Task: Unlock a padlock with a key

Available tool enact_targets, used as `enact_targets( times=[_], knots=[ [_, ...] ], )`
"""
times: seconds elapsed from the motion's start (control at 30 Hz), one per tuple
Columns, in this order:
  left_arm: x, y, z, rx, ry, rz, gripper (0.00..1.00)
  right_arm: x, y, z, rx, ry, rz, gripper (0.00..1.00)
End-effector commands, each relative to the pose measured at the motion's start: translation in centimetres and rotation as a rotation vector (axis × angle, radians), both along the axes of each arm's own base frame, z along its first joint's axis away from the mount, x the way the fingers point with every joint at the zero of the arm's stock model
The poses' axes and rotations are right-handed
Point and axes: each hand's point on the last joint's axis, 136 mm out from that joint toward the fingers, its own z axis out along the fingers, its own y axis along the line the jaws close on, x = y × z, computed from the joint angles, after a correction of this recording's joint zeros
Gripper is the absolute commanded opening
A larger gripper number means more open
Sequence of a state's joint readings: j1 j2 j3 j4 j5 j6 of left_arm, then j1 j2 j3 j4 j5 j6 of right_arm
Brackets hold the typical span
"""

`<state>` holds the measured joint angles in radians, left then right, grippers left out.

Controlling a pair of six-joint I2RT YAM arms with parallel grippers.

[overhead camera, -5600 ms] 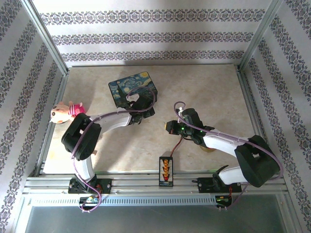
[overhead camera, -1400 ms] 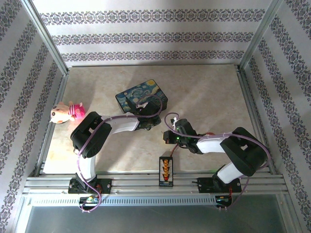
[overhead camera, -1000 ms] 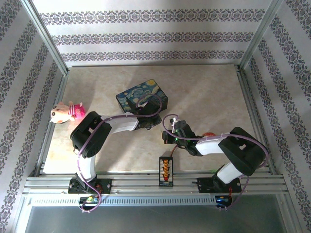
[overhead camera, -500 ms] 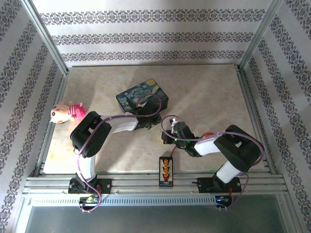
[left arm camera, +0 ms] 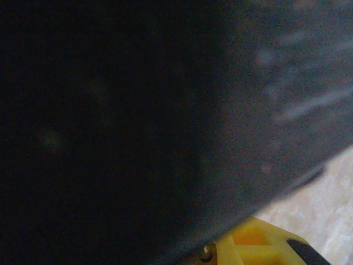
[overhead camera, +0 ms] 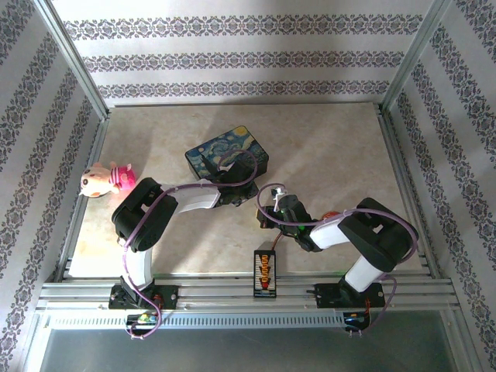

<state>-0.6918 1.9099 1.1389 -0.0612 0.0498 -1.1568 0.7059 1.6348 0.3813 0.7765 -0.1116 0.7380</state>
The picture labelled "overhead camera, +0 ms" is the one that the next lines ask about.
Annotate starry night print box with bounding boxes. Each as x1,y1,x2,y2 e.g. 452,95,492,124
184,125,270,188

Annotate black board yellow connectors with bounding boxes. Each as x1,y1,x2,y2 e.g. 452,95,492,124
253,250,279,300

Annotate grey metal sheet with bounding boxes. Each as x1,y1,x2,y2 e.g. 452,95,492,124
38,329,459,372

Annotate pink and cream plush toy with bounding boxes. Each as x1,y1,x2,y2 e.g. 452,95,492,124
78,160,138,200

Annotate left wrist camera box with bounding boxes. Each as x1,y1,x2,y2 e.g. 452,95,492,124
219,157,254,181

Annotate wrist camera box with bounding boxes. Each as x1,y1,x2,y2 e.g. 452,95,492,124
276,205,309,236
219,157,254,181

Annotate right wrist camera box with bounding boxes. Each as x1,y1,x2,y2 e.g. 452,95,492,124
276,205,309,236

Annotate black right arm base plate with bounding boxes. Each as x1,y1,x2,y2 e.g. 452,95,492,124
314,282,386,310

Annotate aluminium front rail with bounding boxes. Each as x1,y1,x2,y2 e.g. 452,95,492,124
36,272,456,312

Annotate coloured wire connector block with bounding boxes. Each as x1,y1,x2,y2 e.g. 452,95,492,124
343,311,371,327
126,312,160,326

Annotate aluminium back rail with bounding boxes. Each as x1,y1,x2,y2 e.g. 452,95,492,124
110,101,383,109

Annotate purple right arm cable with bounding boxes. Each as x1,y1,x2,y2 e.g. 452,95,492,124
257,183,420,339

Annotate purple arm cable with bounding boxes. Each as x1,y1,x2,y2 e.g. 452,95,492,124
257,183,420,339
122,148,261,343

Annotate slotted grey cable duct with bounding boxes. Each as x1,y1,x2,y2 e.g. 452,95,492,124
46,311,346,331

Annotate aluminium side rail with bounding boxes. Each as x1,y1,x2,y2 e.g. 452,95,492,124
53,115,112,282
377,103,442,278

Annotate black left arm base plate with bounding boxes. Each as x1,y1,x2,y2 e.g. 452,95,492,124
108,284,181,312

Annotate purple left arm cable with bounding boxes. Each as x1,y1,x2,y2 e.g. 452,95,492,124
122,148,261,343

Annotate aluminium frame post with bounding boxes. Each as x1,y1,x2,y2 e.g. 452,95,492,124
381,0,454,114
33,0,110,122

